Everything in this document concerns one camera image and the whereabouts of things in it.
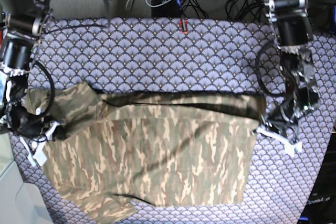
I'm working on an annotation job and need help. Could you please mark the fan-patterned blue tablecloth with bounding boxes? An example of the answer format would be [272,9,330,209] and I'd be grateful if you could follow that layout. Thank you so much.
[7,17,336,224]

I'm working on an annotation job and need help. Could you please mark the white plastic bin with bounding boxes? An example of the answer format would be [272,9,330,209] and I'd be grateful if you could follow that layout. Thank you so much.
[1,134,53,223]

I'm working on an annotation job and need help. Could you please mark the camouflage T-shirt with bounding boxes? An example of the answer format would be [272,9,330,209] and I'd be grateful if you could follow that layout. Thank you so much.
[41,82,266,223]

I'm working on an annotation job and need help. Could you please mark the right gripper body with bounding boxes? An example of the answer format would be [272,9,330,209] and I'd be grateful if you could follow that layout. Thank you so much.
[1,99,62,167]

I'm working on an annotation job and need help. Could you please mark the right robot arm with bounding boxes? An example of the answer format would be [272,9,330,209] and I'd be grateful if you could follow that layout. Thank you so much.
[1,0,61,166]

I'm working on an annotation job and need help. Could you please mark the black power adapter box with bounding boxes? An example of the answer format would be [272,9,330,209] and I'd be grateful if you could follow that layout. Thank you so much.
[151,0,180,18]

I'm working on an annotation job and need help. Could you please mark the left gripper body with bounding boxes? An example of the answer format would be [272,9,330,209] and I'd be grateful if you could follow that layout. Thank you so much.
[256,98,319,157]

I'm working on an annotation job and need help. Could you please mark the black OpenArm box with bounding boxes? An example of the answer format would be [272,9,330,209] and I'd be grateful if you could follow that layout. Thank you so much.
[298,132,335,223]

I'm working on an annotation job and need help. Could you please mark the red black clamp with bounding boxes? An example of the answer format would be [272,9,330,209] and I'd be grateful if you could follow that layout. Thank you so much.
[179,19,188,34]

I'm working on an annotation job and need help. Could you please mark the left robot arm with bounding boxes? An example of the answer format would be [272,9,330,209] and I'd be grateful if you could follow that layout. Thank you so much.
[255,0,320,157]

